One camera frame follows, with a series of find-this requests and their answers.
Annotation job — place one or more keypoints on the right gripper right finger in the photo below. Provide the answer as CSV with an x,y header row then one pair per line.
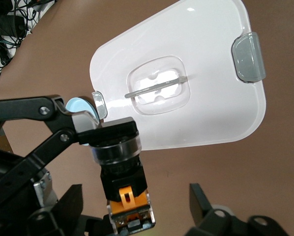
x,y
215,223

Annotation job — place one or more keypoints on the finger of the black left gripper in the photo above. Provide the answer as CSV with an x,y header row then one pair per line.
x,y
19,108

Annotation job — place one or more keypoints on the orange and black switch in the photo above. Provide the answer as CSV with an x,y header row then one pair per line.
x,y
125,182

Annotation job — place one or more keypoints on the light blue round plate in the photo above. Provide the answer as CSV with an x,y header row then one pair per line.
x,y
75,105

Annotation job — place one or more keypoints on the white storage box grey latches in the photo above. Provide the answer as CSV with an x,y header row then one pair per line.
x,y
211,103

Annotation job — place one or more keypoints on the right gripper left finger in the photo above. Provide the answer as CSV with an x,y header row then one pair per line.
x,y
63,216

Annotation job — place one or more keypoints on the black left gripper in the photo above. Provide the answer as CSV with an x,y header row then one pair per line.
x,y
9,216

